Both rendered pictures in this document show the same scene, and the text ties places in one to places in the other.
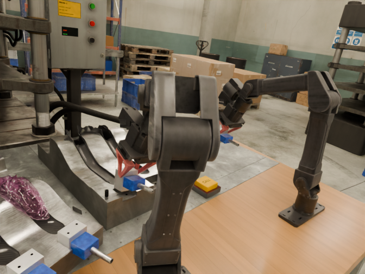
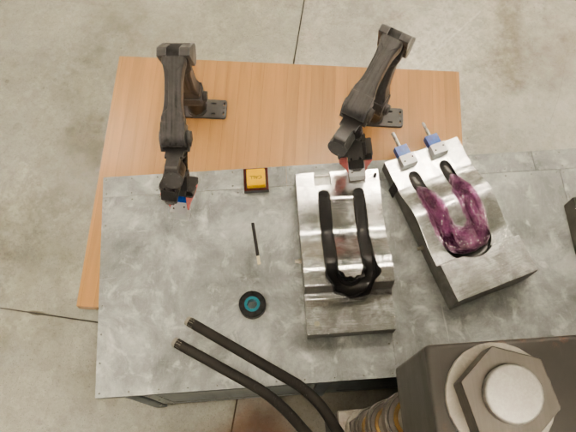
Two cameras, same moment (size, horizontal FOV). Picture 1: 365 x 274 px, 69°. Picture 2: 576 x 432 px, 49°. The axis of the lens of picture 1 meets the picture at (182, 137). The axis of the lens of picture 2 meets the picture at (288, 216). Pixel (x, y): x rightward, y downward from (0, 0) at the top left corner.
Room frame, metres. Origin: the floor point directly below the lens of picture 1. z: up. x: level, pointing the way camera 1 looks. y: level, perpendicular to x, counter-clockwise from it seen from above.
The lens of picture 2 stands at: (1.36, 0.54, 2.69)
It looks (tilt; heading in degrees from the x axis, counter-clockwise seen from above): 70 degrees down; 224
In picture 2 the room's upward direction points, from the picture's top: straight up
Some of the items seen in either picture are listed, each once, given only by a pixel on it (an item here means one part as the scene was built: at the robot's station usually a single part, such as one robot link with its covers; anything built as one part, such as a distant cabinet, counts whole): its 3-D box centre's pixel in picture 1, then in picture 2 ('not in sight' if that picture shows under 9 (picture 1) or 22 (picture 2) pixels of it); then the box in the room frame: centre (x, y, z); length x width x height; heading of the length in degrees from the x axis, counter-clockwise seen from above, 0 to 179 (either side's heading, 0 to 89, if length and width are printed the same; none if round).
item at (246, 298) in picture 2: not in sight; (252, 304); (1.14, 0.18, 0.82); 0.08 x 0.08 x 0.04
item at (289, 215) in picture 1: (305, 202); (195, 103); (0.78, -0.44, 0.84); 0.20 x 0.07 x 0.08; 131
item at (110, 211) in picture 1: (102, 160); (344, 249); (0.83, 0.26, 0.87); 0.50 x 0.26 x 0.14; 48
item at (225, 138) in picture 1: (227, 139); (183, 195); (1.06, -0.19, 0.92); 0.13 x 0.05 x 0.05; 36
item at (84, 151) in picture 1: (102, 149); (348, 238); (0.81, 0.26, 0.92); 0.35 x 0.16 x 0.09; 48
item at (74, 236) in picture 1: (88, 247); (400, 149); (0.45, 0.17, 0.86); 0.13 x 0.05 x 0.05; 65
